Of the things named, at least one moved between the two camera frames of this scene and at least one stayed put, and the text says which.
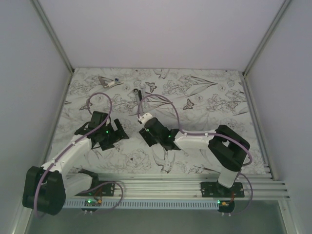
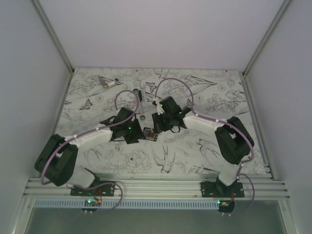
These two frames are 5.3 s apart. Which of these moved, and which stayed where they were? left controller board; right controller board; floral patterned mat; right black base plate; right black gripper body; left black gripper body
Moved: left black gripper body; right black gripper body
Stayed: floral patterned mat; right black base plate; left controller board; right controller board
